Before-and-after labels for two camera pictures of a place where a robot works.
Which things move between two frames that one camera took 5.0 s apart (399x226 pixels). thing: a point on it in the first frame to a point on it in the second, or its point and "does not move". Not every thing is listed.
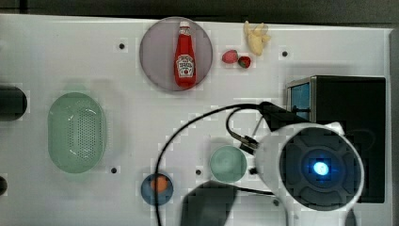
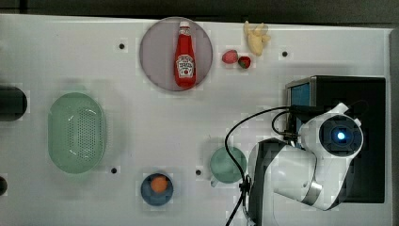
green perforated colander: (76, 133) does not move
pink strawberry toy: (230, 56) does not move
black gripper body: (278, 117) to (295, 113)
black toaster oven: (359, 104) does not move
